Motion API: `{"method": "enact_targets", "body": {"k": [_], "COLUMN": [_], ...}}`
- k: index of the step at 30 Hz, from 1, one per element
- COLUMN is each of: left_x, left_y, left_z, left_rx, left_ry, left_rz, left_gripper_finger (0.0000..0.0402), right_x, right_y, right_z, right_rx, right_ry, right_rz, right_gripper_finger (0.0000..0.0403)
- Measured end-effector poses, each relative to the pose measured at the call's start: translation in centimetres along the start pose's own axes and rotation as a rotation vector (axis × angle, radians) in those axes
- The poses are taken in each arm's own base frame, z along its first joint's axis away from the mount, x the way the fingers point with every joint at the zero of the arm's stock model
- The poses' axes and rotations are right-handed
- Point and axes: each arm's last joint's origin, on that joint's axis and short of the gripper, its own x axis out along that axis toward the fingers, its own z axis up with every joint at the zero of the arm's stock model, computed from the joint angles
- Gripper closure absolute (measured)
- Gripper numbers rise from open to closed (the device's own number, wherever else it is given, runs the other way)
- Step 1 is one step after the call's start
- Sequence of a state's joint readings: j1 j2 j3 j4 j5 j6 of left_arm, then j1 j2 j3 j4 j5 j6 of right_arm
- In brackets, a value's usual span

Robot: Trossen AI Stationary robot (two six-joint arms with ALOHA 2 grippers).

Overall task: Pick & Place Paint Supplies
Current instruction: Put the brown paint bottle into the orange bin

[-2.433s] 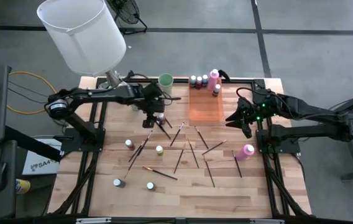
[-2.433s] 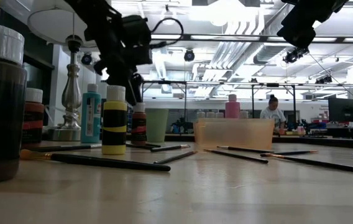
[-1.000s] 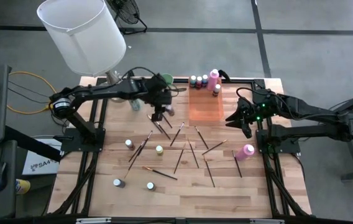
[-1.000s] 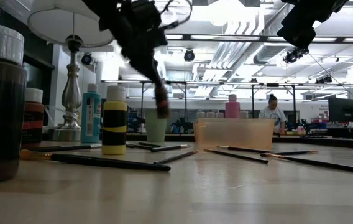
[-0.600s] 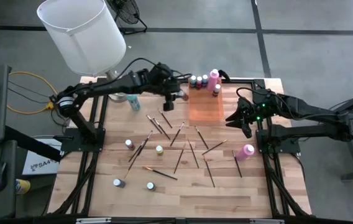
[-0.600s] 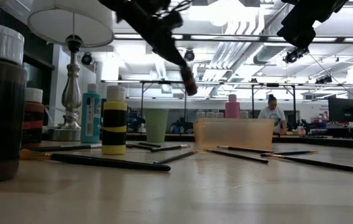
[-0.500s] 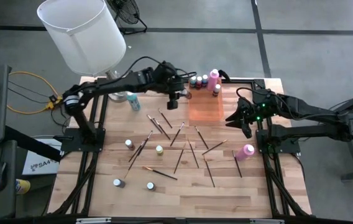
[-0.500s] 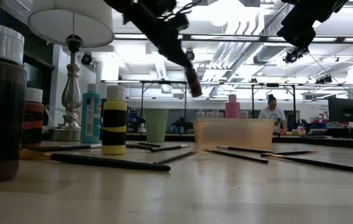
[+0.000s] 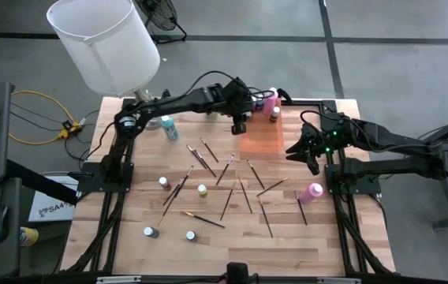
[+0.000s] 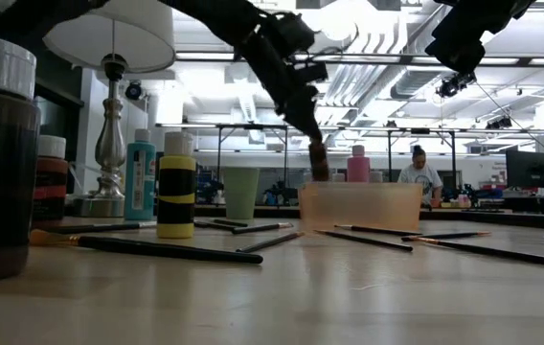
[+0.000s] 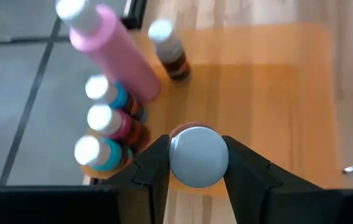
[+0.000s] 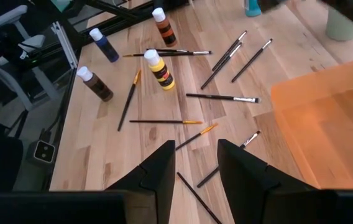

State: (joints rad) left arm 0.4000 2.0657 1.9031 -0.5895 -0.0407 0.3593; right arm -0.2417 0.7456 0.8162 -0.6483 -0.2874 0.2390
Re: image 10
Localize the dark red small paint bottle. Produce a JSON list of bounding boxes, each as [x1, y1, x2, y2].
[[308, 137, 331, 183]]

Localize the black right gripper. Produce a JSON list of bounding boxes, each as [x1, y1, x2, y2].
[[425, 0, 536, 76]]

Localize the black handled paint brush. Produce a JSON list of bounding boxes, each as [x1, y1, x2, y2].
[[232, 221, 295, 236], [193, 218, 238, 232], [56, 220, 159, 236], [399, 231, 491, 242], [212, 218, 250, 228], [68, 221, 147, 231], [236, 231, 306, 255], [333, 223, 425, 238], [415, 236, 544, 270], [313, 229, 415, 253]]

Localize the flat orange bristle paint brush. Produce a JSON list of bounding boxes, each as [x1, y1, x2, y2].
[[30, 228, 264, 265]]

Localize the person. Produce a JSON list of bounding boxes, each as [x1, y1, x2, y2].
[[397, 144, 444, 209]]

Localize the pink large paint bottle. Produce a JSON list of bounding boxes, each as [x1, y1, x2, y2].
[[346, 144, 372, 184]]

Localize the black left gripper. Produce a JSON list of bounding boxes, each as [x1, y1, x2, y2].
[[247, 33, 325, 144]]

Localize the overhead light bar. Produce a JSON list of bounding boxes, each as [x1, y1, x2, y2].
[[174, 50, 544, 67]]

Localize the silver ventilation duct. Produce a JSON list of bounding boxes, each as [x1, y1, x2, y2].
[[322, 0, 482, 104]]

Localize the yellow small paint bottle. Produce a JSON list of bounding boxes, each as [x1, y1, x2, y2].
[[156, 131, 197, 240]]

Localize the orange translucent plastic bin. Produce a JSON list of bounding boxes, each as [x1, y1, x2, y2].
[[298, 180, 425, 232]]

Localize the black computer monitor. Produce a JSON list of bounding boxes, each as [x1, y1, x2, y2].
[[505, 149, 544, 189]]

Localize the green plastic cup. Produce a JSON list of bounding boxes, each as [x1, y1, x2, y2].
[[223, 166, 261, 220]]

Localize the teal large paint bottle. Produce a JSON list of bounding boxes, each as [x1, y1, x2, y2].
[[124, 127, 157, 221]]

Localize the white shade silver table lamp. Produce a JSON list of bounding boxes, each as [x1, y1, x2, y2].
[[41, 0, 176, 219]]

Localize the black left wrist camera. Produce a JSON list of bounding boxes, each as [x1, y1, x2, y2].
[[294, 60, 329, 86]]

